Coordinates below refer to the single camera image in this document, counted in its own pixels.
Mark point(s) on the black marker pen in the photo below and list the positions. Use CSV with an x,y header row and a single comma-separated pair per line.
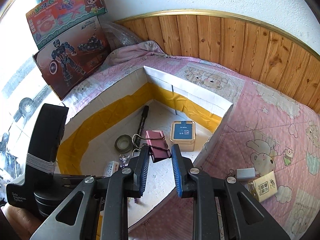
x,y
143,120

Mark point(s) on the colourful toy washing machine box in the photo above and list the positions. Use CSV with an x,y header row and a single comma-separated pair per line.
x,y
62,12

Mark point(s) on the bubble wrap bag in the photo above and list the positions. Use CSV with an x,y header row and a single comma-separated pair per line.
x,y
120,36

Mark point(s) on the small clear plastic piece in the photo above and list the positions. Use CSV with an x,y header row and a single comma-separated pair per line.
x,y
124,158

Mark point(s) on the pink crumpled cloth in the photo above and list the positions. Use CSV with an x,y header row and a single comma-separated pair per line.
x,y
135,51

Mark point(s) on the white cardboard box yellow tape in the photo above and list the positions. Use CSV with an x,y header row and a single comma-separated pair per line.
x,y
160,182

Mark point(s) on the dark robot toy box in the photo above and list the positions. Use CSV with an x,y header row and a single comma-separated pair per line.
x,y
75,60

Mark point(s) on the pink printed blanket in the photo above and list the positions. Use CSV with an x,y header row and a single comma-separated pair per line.
x,y
250,120

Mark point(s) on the small gold tin blue label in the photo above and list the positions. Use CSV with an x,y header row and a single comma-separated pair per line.
x,y
183,131

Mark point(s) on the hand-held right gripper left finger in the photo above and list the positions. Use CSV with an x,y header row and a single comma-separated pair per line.
x,y
143,170

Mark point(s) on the grey tape roll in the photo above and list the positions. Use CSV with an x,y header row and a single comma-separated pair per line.
x,y
117,143

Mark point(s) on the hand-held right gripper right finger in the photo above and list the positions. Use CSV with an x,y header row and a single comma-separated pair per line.
x,y
176,170

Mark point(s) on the pink binder clip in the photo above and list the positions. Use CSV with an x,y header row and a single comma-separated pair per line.
x,y
157,142

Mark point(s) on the beige paper packet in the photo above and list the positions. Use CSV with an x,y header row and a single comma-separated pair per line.
x,y
263,187

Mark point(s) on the wooden headboard gold trim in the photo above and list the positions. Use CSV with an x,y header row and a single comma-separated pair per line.
x,y
225,40

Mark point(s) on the small grey brush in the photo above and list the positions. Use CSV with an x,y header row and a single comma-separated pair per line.
x,y
246,173

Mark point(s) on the grey car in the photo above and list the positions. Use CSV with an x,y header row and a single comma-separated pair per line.
x,y
27,107

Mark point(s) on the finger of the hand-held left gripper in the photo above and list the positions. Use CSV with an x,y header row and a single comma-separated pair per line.
x,y
67,177

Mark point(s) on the person's left hand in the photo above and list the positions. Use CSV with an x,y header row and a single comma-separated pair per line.
x,y
17,221

